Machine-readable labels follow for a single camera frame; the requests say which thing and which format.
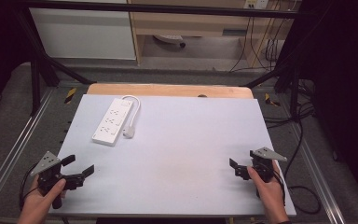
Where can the black metal frame bar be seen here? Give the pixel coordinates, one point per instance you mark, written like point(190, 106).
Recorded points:
point(167, 9)

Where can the white wall socket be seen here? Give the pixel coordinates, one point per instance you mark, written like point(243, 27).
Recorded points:
point(256, 3)

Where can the person's right hand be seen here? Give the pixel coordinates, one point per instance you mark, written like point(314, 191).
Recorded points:
point(270, 196)

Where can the wooden desk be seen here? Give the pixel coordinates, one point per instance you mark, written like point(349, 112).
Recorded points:
point(192, 23)

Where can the aluminium rail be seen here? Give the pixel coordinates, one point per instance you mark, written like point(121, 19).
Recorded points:
point(317, 174)
point(15, 146)

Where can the white power strip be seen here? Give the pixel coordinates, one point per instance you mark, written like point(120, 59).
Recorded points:
point(112, 122)

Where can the white cabinet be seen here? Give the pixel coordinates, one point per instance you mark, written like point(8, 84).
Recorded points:
point(84, 34)

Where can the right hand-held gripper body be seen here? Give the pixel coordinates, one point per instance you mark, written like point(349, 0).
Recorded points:
point(265, 166)

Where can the wooden table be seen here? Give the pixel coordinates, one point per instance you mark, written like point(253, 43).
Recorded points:
point(167, 90)

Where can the person's left hand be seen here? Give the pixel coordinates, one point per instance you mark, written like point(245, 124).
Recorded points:
point(35, 205)

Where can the white plug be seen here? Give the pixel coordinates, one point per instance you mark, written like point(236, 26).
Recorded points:
point(129, 131)

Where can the office chair base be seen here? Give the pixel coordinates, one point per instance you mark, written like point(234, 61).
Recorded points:
point(171, 39)

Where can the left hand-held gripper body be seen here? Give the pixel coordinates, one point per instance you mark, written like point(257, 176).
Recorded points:
point(48, 161)

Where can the black slanted frame strut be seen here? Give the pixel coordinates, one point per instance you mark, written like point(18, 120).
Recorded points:
point(48, 53)
point(270, 76)

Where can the black upright frame post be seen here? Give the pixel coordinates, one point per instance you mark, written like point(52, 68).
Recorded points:
point(294, 93)
point(35, 90)

